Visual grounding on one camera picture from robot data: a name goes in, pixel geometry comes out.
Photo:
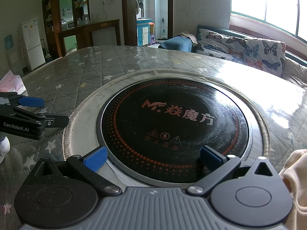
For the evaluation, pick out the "person's left hand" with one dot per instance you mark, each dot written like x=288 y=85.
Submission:
x=3 y=148

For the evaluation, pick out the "cream long-sleeved garment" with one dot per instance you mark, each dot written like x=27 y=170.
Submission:
x=297 y=179

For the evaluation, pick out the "broom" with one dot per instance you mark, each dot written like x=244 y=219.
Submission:
x=48 y=55

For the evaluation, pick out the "green framed window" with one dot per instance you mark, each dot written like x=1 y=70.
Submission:
x=251 y=0

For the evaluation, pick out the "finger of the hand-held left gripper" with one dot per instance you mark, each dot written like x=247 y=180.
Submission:
x=31 y=102
x=55 y=120

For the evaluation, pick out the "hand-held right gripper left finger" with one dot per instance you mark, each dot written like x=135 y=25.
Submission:
x=96 y=158

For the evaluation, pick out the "blue white cabinet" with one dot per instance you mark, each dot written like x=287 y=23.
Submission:
x=144 y=34

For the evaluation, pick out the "round black induction cooktop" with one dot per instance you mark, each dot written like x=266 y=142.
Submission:
x=156 y=134

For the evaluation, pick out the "dark wooden door frame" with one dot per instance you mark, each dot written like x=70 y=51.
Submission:
x=128 y=16

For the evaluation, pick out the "hanging grey cloth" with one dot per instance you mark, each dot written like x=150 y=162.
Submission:
x=140 y=1

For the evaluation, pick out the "plain beige cushion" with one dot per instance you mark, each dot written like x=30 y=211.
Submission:
x=296 y=73

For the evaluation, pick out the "white refrigerator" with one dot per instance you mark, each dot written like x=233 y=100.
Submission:
x=32 y=43

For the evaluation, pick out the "blue quilted blanket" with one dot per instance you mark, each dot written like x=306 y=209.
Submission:
x=175 y=43

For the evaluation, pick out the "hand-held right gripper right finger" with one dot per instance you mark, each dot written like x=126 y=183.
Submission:
x=211 y=158

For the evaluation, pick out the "purple plastic stool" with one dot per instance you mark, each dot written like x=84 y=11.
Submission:
x=152 y=39

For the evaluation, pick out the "dark wooden shelf cabinet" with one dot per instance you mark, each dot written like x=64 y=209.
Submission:
x=54 y=16

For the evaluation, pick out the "water dispenser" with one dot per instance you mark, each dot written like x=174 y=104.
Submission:
x=13 y=57

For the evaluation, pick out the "beige towel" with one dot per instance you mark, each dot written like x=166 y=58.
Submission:
x=190 y=37

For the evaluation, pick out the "white wall socket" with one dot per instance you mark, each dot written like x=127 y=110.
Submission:
x=106 y=1

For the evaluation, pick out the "silver microwave oven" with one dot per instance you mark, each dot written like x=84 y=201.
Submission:
x=70 y=25

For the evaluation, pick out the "floor mop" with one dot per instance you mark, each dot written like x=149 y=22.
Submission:
x=163 y=31

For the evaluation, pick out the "orange lidded white container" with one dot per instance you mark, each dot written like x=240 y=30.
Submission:
x=151 y=25

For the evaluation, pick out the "dark wooden console table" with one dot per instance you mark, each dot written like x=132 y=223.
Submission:
x=100 y=25

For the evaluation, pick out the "pink white paper bag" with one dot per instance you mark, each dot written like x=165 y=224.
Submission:
x=12 y=82

